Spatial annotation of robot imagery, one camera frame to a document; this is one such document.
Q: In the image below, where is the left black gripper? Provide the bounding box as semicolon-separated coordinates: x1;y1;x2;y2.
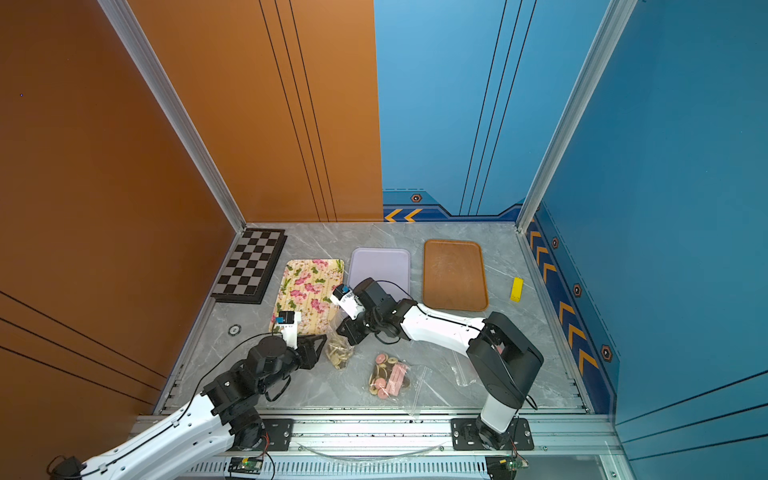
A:
258;332;329;397

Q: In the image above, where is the ziploc bag of beige cookies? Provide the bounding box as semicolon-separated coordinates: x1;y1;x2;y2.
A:
324;321;354;370

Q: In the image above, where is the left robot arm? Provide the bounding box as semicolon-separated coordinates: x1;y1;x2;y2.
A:
47;333;327;479

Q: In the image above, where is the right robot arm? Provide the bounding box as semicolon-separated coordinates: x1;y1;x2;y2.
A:
331;278;544;451

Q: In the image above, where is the ziploc bag of mixed cookies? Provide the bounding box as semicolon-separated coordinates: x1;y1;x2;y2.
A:
368;352;429;417

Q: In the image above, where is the ziploc bag of pink cookies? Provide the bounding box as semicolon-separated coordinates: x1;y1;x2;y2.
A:
449;352;478;387

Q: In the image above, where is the floral pattern tray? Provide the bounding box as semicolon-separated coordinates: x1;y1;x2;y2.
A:
270;259;344;335

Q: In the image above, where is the lavender plastic tray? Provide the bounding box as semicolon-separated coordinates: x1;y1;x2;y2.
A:
348;247;411;301

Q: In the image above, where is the black white chessboard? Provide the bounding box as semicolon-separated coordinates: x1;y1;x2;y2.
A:
211;228;287;305

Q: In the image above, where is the brown plastic tray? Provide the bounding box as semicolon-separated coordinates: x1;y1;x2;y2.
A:
422;239;489;312

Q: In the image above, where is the left green circuit board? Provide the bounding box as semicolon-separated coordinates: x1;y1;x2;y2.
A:
227;456;264;476

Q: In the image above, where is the green circuit board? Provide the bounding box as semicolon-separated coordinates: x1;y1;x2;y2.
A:
485;456;529;480
227;456;264;476

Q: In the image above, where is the yellow rectangular block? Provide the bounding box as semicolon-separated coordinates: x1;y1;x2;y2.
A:
510;277;524;302

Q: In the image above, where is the right green circuit board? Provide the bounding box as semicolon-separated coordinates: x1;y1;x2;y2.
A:
485;456;529;480

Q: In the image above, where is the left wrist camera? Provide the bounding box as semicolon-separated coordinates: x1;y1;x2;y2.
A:
273;310;302;349

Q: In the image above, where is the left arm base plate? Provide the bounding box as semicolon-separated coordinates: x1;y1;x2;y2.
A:
232;418;295;453

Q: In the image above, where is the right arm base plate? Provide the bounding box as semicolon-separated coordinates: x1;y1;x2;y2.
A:
450;417;535;451

